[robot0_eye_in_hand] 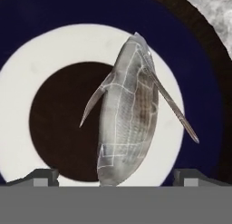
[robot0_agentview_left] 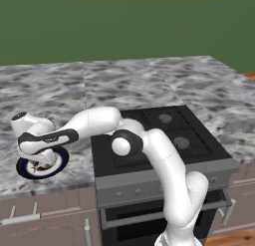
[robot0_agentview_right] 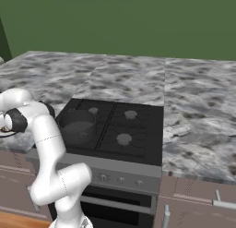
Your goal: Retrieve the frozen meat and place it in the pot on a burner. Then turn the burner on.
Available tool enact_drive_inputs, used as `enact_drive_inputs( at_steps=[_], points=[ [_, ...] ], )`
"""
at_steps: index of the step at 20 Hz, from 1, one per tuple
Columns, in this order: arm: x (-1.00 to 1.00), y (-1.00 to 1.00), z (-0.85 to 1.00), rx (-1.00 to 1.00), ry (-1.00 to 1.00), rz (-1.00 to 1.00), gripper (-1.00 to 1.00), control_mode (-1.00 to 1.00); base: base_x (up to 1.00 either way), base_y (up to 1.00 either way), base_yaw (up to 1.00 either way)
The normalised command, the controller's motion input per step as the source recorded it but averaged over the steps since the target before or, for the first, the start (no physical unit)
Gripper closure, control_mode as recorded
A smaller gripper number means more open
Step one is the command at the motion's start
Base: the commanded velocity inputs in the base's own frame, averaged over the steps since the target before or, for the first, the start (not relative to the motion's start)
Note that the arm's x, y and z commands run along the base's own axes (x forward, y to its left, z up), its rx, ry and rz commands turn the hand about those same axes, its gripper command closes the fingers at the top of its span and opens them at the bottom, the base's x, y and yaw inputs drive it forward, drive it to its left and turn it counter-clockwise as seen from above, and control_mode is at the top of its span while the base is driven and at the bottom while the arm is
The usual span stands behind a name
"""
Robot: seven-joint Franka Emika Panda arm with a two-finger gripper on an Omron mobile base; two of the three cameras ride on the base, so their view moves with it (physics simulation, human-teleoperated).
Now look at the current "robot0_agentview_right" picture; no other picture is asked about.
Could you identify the mauve cupboard door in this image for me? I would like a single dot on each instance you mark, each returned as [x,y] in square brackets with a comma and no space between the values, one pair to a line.
[196,218]

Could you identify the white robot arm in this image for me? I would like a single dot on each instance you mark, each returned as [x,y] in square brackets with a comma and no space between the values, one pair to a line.
[49,139]

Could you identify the black gas hob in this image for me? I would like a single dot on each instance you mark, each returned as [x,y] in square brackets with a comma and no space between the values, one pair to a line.
[132,133]

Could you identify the black oven door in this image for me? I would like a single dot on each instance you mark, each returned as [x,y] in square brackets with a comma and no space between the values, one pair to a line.
[116,211]

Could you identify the grey hob knob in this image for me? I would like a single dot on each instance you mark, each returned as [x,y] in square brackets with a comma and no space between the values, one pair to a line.
[103,177]
[139,182]
[121,179]

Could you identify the grey oven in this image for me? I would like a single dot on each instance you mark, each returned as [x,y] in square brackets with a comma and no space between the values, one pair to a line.
[129,171]

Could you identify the dark grey cooking pot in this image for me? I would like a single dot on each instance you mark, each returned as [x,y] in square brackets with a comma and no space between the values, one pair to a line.
[76,128]

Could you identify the mauve drawer front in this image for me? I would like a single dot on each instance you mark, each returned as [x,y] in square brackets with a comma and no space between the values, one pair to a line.
[15,159]
[190,188]

